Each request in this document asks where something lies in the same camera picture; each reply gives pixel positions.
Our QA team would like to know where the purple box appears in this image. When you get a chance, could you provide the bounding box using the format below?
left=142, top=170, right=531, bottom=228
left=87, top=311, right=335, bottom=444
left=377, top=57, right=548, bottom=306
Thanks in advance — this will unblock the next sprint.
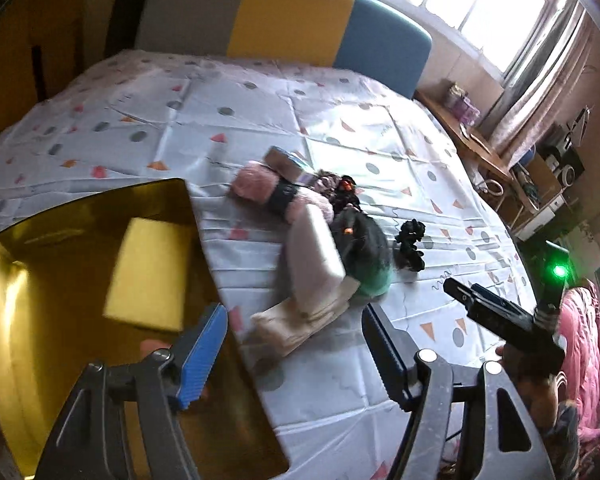
left=442, top=82, right=481, bottom=126

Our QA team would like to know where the black scrunchie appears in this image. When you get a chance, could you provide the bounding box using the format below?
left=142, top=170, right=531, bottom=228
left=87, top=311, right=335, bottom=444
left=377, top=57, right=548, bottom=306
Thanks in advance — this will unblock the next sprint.
left=394, top=219, right=427, bottom=273

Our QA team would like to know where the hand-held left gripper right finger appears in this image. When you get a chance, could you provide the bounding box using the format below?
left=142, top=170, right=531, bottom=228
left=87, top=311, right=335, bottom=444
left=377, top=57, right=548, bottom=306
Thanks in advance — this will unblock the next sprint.
left=361, top=302, right=558, bottom=480

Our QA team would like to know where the white cloth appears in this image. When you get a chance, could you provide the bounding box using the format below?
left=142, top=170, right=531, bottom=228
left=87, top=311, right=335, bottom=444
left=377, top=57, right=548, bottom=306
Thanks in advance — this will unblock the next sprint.
left=286, top=206, right=348, bottom=301

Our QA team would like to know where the beige cloth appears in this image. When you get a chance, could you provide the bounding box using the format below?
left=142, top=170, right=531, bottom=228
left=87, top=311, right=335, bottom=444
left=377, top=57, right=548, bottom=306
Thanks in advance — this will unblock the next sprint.
left=250, top=280, right=353, bottom=358

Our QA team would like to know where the pink curtain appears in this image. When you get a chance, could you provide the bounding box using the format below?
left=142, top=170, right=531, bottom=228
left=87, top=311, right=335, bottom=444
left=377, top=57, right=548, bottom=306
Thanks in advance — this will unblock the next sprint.
left=480, top=0, right=600, bottom=161

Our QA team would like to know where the pink towel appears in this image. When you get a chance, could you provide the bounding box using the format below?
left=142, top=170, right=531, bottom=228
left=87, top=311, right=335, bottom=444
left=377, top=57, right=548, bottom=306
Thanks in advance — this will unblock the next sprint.
left=229, top=159, right=333, bottom=223

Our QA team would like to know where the red box with gold interior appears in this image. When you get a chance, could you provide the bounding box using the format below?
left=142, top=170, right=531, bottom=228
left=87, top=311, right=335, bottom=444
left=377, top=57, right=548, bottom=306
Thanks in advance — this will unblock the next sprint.
left=0, top=177, right=291, bottom=480

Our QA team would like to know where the yellow sponge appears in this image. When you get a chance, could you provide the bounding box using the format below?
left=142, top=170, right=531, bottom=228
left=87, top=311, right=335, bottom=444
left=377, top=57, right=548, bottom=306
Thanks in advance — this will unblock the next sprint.
left=102, top=217, right=195, bottom=333

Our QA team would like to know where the pink scrunchie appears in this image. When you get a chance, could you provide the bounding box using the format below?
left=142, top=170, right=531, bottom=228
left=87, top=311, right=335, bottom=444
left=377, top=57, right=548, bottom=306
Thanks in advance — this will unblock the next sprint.
left=312, top=170, right=343, bottom=201

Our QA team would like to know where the green cloth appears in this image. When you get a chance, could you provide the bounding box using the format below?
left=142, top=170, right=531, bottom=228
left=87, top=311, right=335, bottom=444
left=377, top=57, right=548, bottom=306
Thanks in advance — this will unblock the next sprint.
left=352, top=265, right=393, bottom=303

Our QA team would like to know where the black beaded hair piece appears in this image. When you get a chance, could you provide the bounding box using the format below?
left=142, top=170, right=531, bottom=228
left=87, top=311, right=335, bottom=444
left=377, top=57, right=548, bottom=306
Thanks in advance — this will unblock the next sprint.
left=327, top=174, right=395, bottom=286

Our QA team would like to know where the yellow wooden wardrobe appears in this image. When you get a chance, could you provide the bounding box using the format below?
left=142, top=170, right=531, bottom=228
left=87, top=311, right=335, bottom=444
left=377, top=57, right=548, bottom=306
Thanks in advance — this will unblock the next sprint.
left=0, top=0, right=146, bottom=141

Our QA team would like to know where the printed bed sheet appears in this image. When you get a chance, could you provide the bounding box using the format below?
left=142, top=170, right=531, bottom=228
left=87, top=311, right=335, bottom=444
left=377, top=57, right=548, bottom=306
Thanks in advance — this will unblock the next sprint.
left=0, top=50, right=546, bottom=480

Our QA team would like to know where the window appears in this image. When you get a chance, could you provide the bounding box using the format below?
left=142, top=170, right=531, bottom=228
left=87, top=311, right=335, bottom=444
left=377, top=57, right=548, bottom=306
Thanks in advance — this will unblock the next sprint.
left=380, top=0, right=561, bottom=76

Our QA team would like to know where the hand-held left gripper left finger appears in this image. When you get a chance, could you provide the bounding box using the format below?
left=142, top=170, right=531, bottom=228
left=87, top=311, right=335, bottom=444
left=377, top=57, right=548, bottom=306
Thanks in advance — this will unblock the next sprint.
left=35, top=302, right=228, bottom=480

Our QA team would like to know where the grey yellow blue headboard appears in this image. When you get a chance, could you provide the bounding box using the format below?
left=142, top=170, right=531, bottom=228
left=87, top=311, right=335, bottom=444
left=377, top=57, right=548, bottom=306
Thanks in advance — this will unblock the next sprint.
left=135, top=0, right=433, bottom=101

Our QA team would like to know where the pink blanket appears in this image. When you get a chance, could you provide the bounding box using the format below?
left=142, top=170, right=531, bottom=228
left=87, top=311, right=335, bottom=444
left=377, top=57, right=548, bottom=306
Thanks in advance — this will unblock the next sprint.
left=555, top=282, right=600, bottom=441

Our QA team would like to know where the wooden desk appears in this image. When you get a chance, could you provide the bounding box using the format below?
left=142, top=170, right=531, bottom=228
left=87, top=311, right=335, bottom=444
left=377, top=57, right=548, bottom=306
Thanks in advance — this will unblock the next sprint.
left=415, top=91, right=566, bottom=231

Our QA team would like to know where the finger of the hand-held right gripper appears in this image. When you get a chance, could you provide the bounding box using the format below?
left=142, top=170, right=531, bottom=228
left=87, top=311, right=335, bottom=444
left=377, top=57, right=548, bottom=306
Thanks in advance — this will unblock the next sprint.
left=442, top=277, right=566, bottom=376
left=471, top=283, right=536, bottom=323

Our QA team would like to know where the person's right hand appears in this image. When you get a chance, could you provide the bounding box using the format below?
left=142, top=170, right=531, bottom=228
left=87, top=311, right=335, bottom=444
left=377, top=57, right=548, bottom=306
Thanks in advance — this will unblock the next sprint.
left=495, top=344, right=578, bottom=441

